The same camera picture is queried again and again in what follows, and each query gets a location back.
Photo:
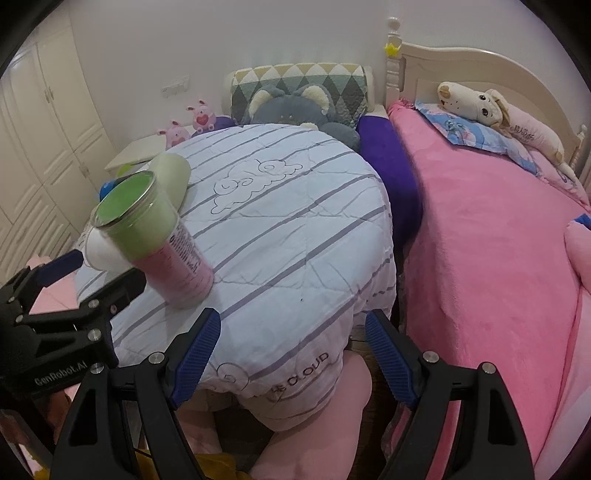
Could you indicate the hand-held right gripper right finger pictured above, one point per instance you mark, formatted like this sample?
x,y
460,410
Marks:
x,y
388,357

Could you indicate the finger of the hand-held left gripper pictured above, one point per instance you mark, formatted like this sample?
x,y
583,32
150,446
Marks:
x,y
117,291
57,268

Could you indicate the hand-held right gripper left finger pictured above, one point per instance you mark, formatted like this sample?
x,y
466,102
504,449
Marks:
x,y
196,357

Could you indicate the pink and green cup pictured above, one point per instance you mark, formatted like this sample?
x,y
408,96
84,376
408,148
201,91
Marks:
x,y
171,258

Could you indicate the pale green cup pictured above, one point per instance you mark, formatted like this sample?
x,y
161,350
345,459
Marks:
x,y
174,177

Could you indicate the small blue object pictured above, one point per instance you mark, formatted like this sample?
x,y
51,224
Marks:
x,y
107,188

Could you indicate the yellow cloth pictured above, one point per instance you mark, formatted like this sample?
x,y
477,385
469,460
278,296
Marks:
x,y
221,468

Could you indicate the cream wardrobe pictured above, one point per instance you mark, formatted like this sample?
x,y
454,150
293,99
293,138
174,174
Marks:
x,y
46,138

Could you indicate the white nightstand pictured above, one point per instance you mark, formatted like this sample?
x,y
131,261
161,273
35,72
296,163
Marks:
x,y
138,152

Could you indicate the pink fleece blanket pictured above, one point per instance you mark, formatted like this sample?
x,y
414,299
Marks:
x,y
485,240

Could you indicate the white striped quilt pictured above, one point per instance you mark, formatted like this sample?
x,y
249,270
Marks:
x,y
286,221

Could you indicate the pink pig plush toy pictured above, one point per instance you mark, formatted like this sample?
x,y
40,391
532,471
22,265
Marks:
x,y
202,117
175,134

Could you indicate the purple blanket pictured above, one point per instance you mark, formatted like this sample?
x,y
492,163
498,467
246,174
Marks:
x,y
390,161

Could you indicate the purple cushion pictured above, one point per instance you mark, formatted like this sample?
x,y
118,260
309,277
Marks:
x,y
222,122

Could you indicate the pink plush pillow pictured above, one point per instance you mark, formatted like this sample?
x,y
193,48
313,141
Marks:
x,y
579,249

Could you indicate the blue printed pillow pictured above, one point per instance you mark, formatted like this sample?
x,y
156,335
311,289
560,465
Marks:
x,y
461,131

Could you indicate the grey bear plush toy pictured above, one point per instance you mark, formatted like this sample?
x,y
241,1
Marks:
x,y
286,108

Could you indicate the long white dog plush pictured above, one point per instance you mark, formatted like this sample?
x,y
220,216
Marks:
x,y
480,104

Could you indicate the diamond patterned pillow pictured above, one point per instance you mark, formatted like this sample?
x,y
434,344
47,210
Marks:
x,y
295,74

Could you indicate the yellow star ornament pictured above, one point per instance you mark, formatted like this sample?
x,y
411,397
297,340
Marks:
x,y
393,49

